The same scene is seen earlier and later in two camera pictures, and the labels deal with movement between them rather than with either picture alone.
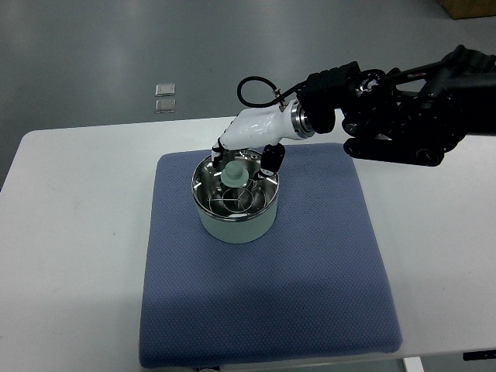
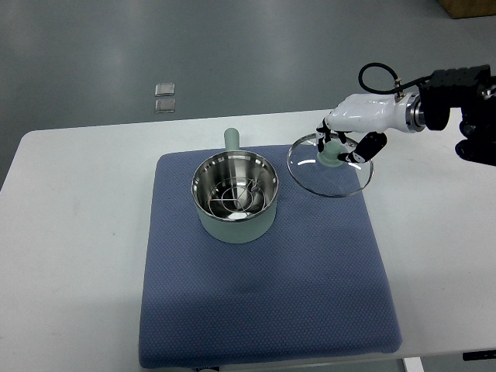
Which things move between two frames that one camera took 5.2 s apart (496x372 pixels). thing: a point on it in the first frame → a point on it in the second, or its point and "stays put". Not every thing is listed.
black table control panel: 479,355 stays put
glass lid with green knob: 230,191 → 324,173
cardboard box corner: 461,9 stays put
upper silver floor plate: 165,89 stays put
